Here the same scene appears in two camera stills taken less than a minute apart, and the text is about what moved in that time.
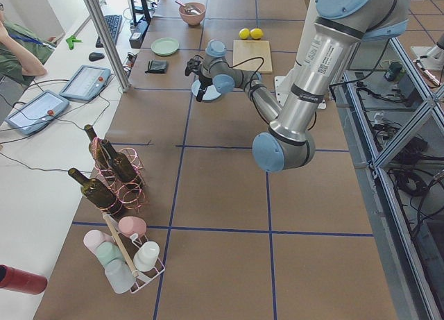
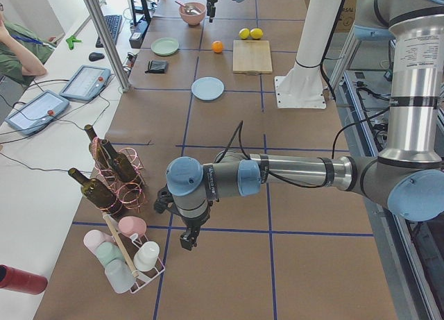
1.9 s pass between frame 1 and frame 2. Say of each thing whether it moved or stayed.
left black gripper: moved
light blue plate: stayed
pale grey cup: stayed
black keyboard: stayed
